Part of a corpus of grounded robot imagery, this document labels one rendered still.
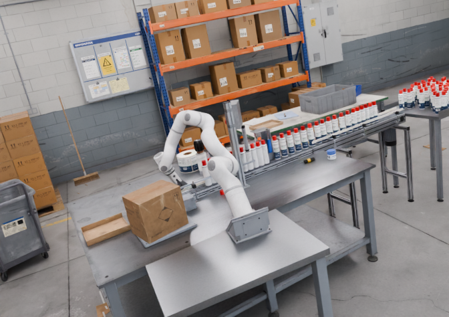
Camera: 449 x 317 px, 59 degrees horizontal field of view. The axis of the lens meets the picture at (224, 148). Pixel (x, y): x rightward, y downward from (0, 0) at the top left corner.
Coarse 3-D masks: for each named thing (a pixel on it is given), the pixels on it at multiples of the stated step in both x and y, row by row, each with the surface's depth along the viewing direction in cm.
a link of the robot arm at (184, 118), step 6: (180, 114) 275; (186, 114) 260; (192, 114) 259; (198, 114) 262; (174, 120) 279; (180, 120) 275; (186, 120) 260; (192, 120) 259; (198, 120) 262; (174, 126) 278; (180, 126) 277; (180, 132) 279
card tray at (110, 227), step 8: (112, 216) 292; (120, 216) 295; (96, 224) 287; (104, 224) 289; (112, 224) 286; (120, 224) 284; (88, 232) 281; (96, 232) 279; (104, 232) 276; (112, 232) 267; (120, 232) 270; (88, 240) 261; (96, 240) 263
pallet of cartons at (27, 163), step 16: (0, 128) 514; (16, 128) 520; (32, 128) 529; (0, 144) 514; (16, 144) 523; (32, 144) 531; (0, 160) 518; (16, 160) 526; (32, 160) 535; (0, 176) 521; (16, 176) 530; (32, 176) 538; (48, 176) 548; (48, 192) 551; (64, 208) 566
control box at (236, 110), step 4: (232, 100) 304; (236, 100) 301; (232, 104) 289; (236, 104) 288; (232, 108) 289; (236, 108) 289; (240, 108) 305; (236, 112) 290; (240, 112) 302; (236, 116) 291; (240, 116) 298; (236, 120) 292; (240, 120) 295; (236, 124) 293; (240, 124) 292; (236, 128) 294; (240, 128) 293
